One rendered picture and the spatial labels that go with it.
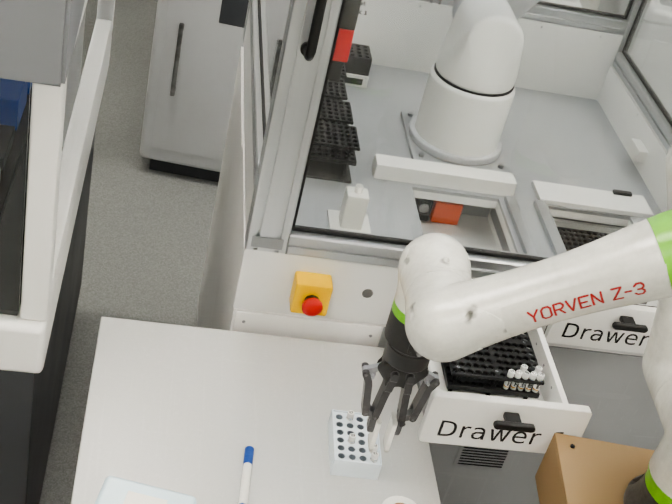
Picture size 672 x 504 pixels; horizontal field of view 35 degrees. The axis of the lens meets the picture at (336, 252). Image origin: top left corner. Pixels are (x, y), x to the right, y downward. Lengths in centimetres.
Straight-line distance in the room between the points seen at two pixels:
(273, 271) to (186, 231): 167
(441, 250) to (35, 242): 65
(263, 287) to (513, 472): 79
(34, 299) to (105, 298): 154
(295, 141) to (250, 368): 45
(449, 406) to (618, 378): 62
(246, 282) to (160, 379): 25
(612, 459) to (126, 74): 317
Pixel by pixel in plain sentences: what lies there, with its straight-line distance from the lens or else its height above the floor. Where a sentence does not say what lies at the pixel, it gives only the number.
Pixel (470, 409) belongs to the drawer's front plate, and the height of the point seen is 91.
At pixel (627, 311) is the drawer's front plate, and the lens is 225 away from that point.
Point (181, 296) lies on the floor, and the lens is 343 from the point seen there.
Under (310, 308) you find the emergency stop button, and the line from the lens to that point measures 204.
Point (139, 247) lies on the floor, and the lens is 361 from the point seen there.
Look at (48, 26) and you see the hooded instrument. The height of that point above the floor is 145.
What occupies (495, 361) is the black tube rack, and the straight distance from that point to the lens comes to 202.
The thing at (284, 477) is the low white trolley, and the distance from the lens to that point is 188.
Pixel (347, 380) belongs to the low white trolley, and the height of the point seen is 76.
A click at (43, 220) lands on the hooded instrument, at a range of 175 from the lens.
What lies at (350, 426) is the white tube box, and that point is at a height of 79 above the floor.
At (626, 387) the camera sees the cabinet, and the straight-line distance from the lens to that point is 242.
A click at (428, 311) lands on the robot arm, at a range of 149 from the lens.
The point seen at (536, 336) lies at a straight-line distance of 214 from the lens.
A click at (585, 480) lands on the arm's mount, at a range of 191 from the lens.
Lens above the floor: 212
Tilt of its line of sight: 34 degrees down
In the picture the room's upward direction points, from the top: 14 degrees clockwise
